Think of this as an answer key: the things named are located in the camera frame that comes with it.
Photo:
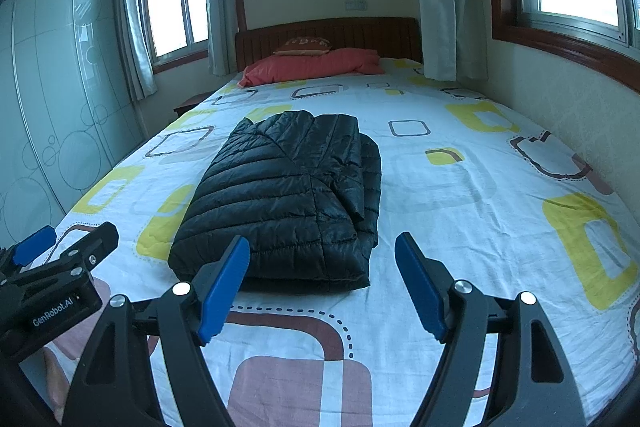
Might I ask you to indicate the dark wooden headboard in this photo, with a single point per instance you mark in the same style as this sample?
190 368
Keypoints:
397 37

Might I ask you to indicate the wall power outlet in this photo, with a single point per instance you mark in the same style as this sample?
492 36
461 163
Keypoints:
356 5

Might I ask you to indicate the small patterned orange cushion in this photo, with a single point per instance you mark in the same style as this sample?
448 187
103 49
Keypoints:
304 46

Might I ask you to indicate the red pillow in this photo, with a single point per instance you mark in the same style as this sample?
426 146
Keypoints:
281 68

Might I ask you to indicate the patterned white bed sheet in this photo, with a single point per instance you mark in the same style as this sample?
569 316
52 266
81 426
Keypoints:
500 201

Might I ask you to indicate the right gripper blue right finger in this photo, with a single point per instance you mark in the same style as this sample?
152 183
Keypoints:
427 282

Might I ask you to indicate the wooden nightstand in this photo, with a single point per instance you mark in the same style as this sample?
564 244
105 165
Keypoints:
190 103

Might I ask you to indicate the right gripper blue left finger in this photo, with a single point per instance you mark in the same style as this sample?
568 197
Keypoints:
216 286

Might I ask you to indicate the black quilted puffer jacket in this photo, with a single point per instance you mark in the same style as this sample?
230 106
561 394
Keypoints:
303 190

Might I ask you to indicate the glass sliding wardrobe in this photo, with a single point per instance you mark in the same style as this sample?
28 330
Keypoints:
66 113

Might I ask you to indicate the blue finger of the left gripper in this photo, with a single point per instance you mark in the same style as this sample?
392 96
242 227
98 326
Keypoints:
82 246
33 246

